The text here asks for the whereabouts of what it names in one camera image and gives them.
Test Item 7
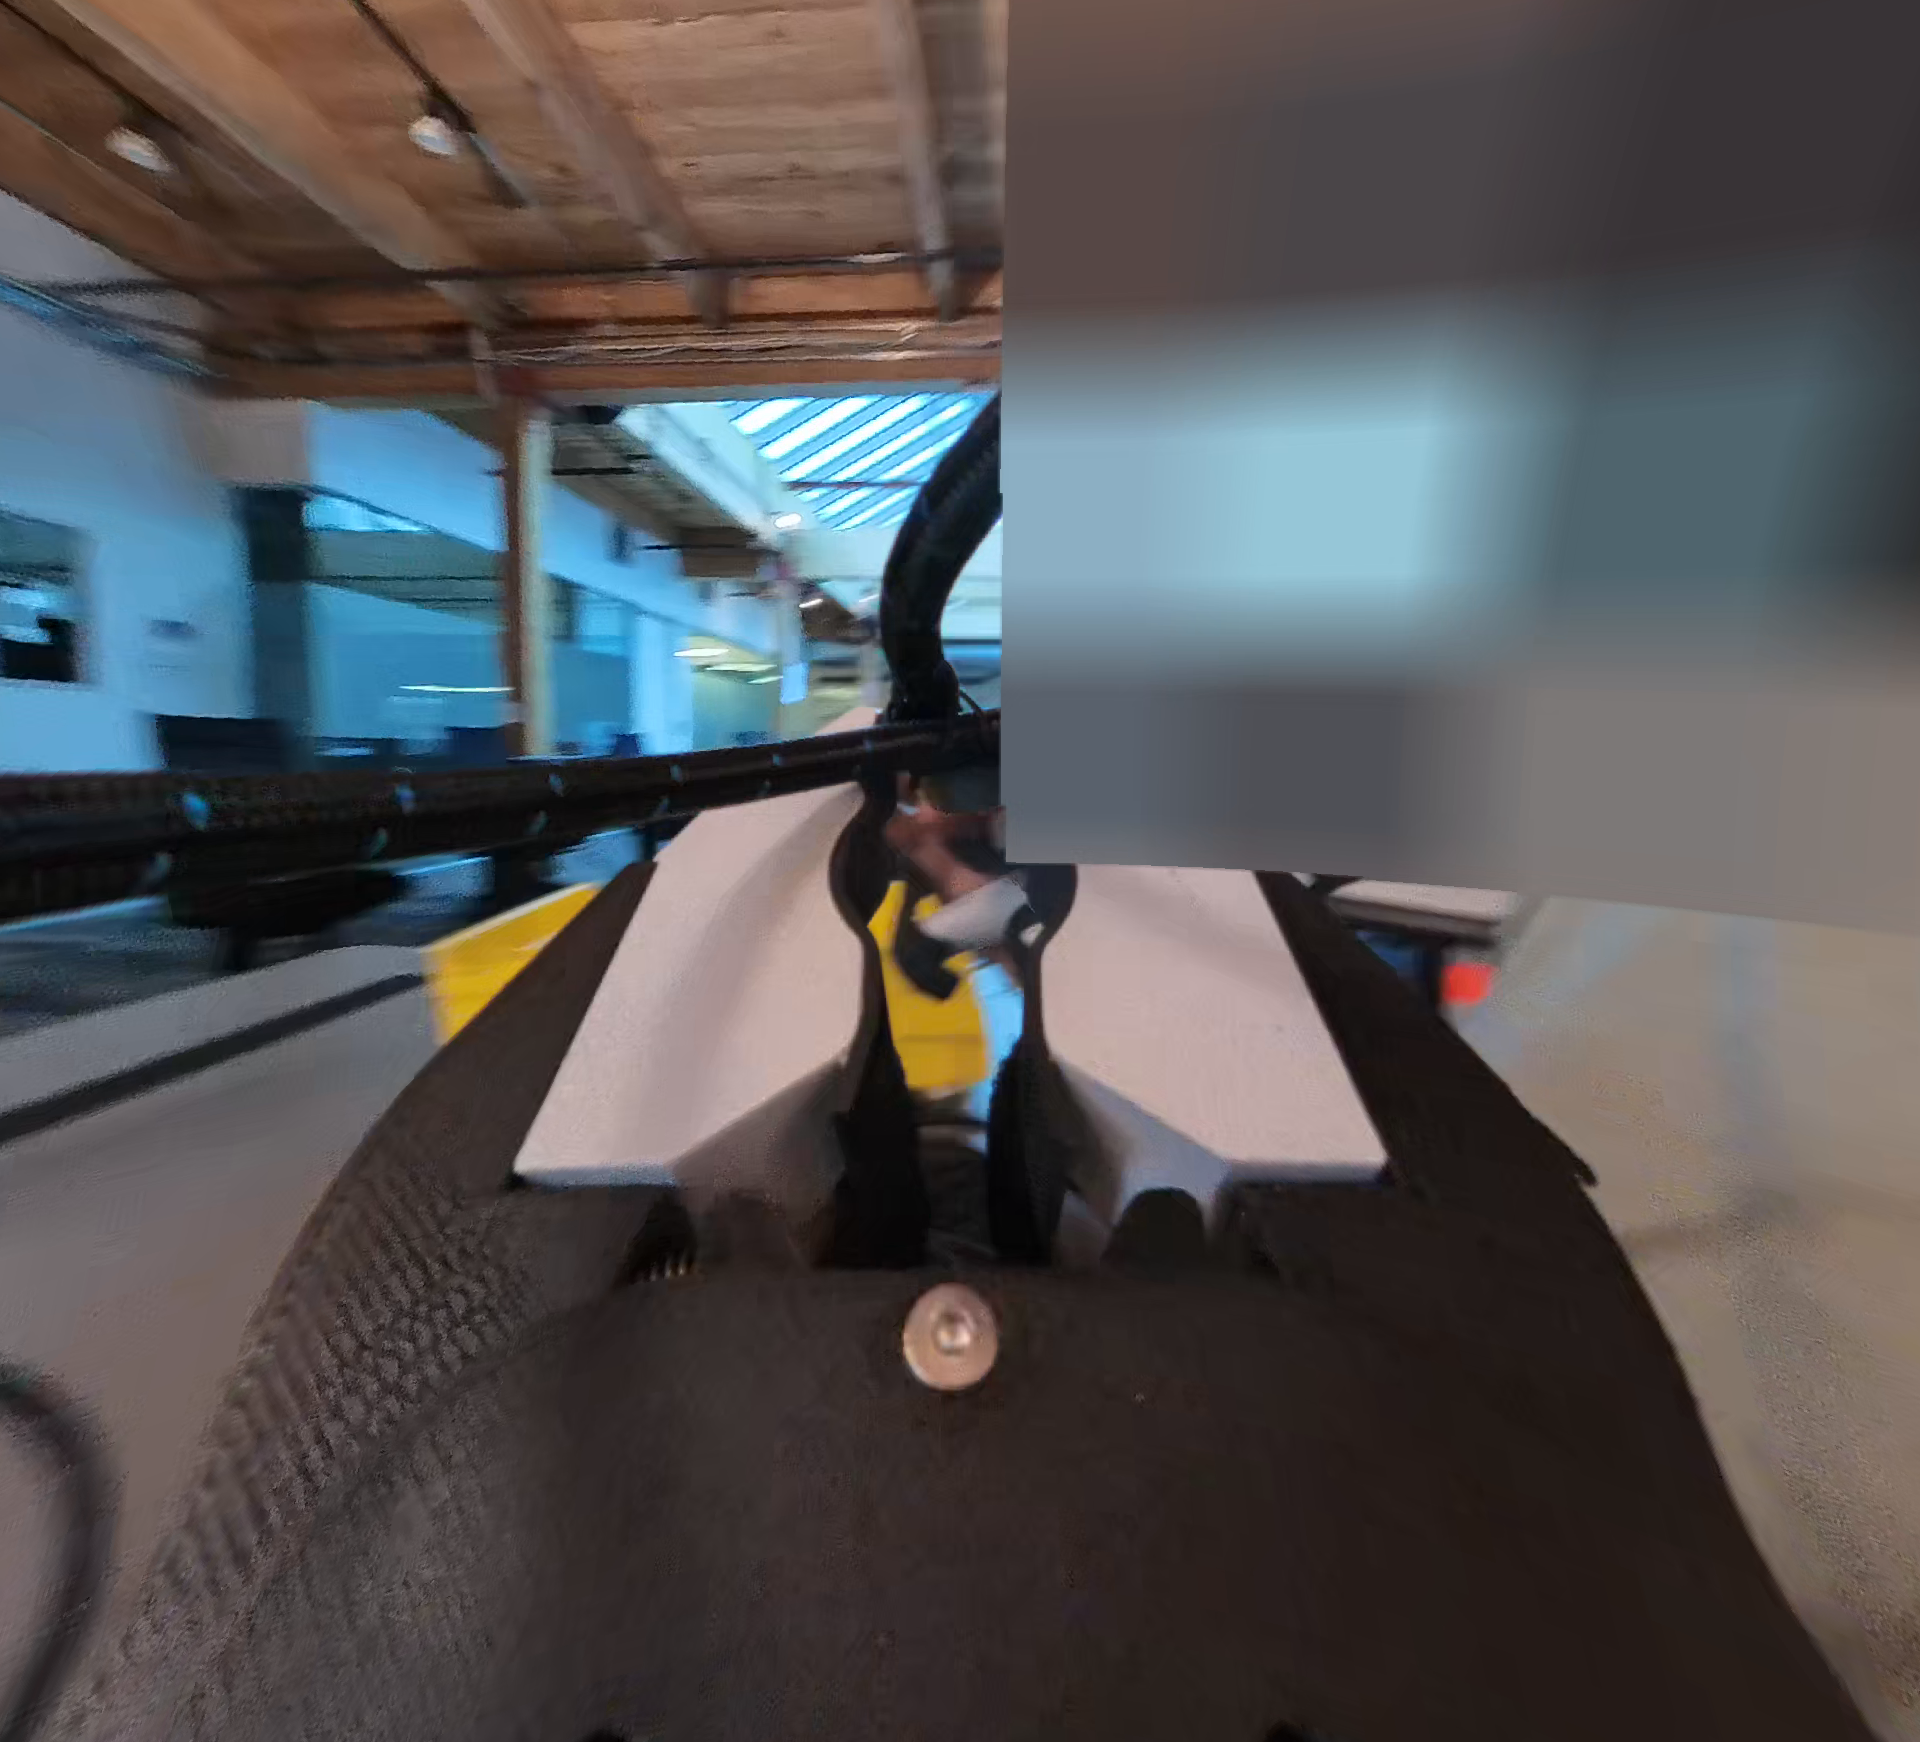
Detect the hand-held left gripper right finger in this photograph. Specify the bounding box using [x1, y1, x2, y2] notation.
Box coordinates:
[988, 863, 1391, 1268]

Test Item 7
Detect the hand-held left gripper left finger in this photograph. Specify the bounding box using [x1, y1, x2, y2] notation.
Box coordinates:
[510, 781, 927, 1268]

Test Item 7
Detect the yellow plastic bin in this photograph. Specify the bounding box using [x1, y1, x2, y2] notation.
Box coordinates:
[425, 876, 999, 1098]

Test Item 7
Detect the black braided hdmi cable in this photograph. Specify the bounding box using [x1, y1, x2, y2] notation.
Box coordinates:
[0, 391, 1008, 929]

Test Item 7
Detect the thin black cable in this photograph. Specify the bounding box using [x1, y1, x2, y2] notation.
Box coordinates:
[0, 1366, 119, 1742]

